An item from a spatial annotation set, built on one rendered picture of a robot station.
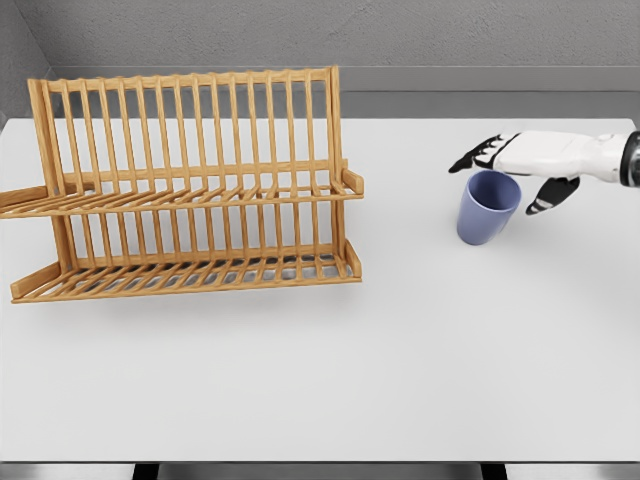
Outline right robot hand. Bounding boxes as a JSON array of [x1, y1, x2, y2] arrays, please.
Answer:
[[447, 130, 587, 216]]

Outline blue cup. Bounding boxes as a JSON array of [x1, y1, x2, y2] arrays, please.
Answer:
[[456, 169, 523, 247]]

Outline wooden two-tier dish rack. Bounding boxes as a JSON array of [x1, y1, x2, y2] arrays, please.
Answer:
[[0, 64, 365, 305]]

